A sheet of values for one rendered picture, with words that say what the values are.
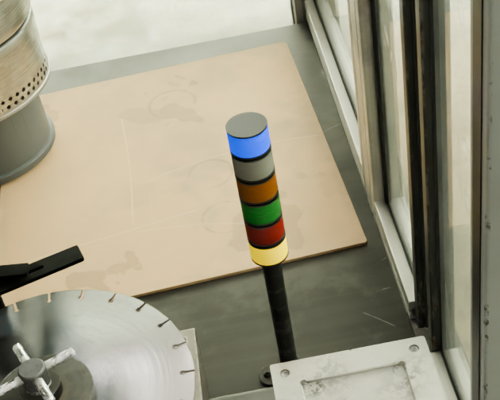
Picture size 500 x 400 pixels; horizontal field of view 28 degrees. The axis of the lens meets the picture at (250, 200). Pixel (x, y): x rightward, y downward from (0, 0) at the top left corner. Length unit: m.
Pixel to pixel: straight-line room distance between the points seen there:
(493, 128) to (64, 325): 0.67
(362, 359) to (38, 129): 0.84
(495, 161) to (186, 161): 1.07
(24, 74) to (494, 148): 1.10
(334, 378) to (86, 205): 0.67
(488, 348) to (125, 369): 0.46
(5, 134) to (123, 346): 0.66
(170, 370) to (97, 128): 0.81
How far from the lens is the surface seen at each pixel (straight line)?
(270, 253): 1.15
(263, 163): 1.06
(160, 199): 1.63
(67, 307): 1.21
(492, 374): 0.83
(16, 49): 1.64
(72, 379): 1.11
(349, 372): 1.13
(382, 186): 1.48
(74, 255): 1.32
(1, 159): 1.73
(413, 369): 1.13
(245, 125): 1.05
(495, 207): 0.70
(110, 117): 1.85
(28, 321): 1.21
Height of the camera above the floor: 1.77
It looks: 40 degrees down
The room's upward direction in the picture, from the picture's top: 11 degrees counter-clockwise
